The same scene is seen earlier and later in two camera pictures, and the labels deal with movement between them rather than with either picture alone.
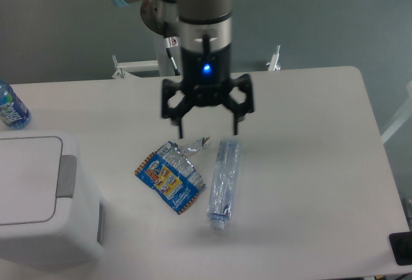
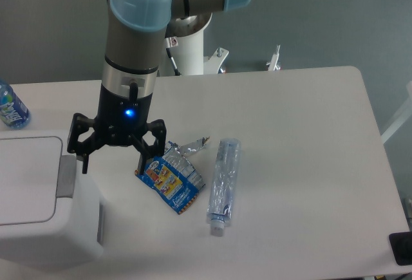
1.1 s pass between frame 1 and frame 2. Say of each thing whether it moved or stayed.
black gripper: moved
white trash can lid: stayed
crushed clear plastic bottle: stayed
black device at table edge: stayed
